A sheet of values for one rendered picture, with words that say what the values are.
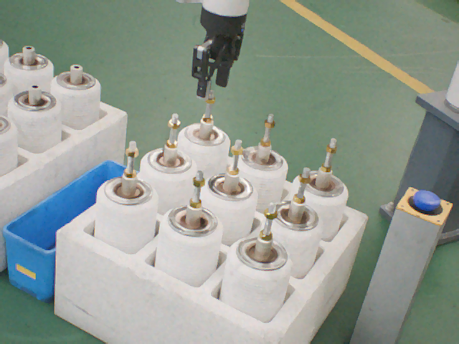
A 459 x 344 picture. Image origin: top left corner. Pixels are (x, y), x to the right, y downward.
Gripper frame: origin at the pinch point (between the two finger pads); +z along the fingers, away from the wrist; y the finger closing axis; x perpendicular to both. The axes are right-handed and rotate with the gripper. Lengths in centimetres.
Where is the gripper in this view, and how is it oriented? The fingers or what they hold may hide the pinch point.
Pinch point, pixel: (212, 85)
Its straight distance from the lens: 124.0
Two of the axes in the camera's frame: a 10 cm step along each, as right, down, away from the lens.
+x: -8.7, -3.7, 3.3
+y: 4.7, -4.2, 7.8
